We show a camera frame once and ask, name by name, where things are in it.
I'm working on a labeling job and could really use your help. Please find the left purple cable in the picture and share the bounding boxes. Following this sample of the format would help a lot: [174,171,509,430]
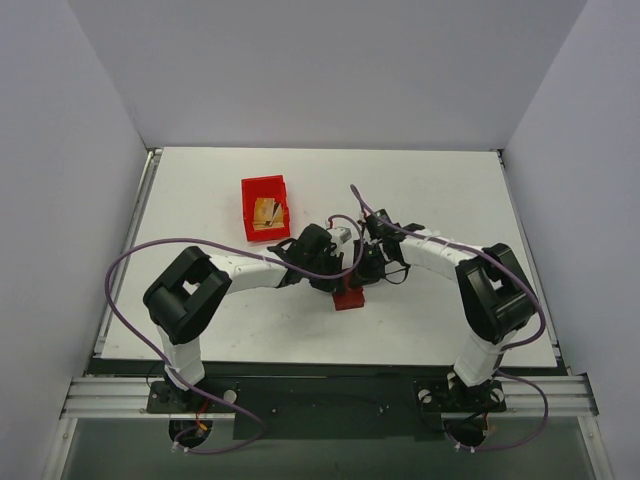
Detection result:
[106,214,365,454]

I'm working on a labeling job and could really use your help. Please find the red leather card holder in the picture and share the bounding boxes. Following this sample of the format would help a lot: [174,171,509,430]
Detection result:
[332,279,365,311]

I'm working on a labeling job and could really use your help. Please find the gold cards in bin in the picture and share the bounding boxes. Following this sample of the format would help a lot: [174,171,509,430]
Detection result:
[252,197,289,231]

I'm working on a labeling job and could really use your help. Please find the red plastic bin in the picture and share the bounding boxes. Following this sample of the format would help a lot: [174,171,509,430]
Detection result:
[241,175,291,243]

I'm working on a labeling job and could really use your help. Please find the aluminium front rail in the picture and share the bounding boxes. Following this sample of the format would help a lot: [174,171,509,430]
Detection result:
[61,375,599,419]

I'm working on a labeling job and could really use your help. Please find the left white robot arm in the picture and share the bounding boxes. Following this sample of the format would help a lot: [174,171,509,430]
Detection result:
[143,224,352,412]

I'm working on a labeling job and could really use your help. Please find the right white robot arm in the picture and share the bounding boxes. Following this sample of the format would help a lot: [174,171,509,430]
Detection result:
[349,210,539,409]

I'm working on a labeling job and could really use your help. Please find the purple cable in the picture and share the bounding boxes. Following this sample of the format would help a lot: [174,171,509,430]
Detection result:
[348,183,554,454]
[106,214,365,454]

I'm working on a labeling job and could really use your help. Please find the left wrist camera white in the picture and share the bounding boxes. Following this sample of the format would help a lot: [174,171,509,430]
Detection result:
[327,226,352,247]

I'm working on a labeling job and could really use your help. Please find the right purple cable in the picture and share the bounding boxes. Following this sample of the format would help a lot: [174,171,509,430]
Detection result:
[348,183,554,454]

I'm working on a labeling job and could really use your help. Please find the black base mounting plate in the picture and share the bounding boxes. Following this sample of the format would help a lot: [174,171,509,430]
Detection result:
[147,362,506,442]

